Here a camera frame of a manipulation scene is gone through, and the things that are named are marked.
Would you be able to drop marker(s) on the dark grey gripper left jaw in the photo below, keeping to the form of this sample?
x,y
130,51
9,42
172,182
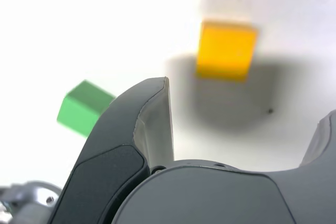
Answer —
x,y
105,155

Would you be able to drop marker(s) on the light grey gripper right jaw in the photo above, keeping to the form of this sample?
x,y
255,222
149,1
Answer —
x,y
223,197

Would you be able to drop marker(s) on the green cube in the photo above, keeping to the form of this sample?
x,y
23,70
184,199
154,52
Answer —
x,y
76,113

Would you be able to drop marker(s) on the yellow cube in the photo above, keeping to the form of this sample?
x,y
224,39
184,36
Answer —
x,y
225,51

